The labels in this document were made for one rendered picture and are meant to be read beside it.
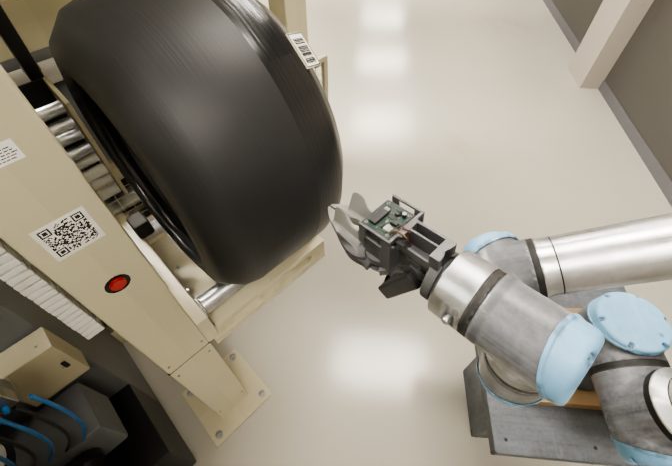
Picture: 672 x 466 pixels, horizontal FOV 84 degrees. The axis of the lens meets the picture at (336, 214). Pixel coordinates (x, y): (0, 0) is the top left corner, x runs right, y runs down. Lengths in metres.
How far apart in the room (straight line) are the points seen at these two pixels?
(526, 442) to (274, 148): 0.96
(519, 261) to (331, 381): 1.27
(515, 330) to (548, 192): 2.20
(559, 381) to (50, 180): 0.65
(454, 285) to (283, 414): 1.36
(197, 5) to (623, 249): 0.66
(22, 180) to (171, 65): 0.24
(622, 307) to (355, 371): 1.07
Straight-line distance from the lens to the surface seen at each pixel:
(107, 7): 0.65
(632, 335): 1.04
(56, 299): 0.80
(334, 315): 1.84
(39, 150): 0.61
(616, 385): 1.04
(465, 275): 0.45
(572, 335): 0.44
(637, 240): 0.62
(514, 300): 0.44
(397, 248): 0.48
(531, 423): 1.21
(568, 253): 0.60
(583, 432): 1.27
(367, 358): 1.77
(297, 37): 0.64
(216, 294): 0.90
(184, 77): 0.55
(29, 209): 0.66
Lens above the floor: 1.69
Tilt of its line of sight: 51 degrees down
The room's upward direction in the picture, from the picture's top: straight up
